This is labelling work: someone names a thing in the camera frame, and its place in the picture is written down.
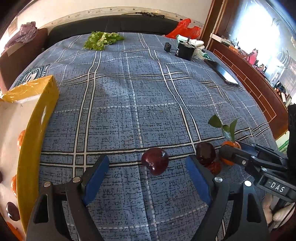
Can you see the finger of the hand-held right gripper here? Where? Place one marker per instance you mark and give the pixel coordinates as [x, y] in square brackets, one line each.
[266, 150]
[234, 156]

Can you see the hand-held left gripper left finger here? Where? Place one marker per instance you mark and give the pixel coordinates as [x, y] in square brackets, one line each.
[96, 178]

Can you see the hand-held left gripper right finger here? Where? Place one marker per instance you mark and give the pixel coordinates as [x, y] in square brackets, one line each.
[200, 180]

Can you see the orange mandarin with leaves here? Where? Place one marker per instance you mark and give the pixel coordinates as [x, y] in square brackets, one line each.
[226, 161]

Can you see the yellow cardboard box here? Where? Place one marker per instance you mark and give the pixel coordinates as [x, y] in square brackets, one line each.
[34, 139]

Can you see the person's right hand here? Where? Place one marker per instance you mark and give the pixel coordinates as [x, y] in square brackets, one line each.
[269, 206]

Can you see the red dried date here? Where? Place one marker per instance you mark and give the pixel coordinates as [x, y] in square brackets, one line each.
[214, 167]

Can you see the wooden cabinet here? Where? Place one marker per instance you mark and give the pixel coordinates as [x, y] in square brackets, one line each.
[249, 76]

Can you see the black smartphone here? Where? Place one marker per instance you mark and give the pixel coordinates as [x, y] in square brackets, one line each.
[223, 73]

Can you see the blue plaid blanket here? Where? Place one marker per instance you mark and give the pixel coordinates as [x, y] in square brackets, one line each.
[129, 99]

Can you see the pink bottle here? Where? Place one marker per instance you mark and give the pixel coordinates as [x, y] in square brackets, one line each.
[252, 56]

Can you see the green and white package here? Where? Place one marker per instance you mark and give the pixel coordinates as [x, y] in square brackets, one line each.
[202, 55]

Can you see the black box device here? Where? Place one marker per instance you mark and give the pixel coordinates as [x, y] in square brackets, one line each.
[185, 51]

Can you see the white gloves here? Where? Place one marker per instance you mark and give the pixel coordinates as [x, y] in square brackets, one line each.
[196, 44]

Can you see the small black adapter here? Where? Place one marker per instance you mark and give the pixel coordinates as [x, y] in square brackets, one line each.
[167, 47]

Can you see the red plastic bag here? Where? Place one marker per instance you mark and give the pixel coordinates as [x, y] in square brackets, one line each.
[182, 29]

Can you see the green lettuce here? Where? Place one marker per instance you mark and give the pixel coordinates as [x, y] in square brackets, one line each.
[101, 40]

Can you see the brown armchair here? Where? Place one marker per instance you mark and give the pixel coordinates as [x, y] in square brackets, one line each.
[20, 58]

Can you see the black headboard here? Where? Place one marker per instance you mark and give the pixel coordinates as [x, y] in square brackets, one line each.
[115, 24]

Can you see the purple floral cloth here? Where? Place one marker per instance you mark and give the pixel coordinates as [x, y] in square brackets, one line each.
[25, 32]

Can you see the wooden door frame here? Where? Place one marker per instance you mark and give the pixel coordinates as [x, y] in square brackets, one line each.
[214, 20]

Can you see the small wall plaque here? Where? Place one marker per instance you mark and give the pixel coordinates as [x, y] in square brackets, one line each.
[12, 27]

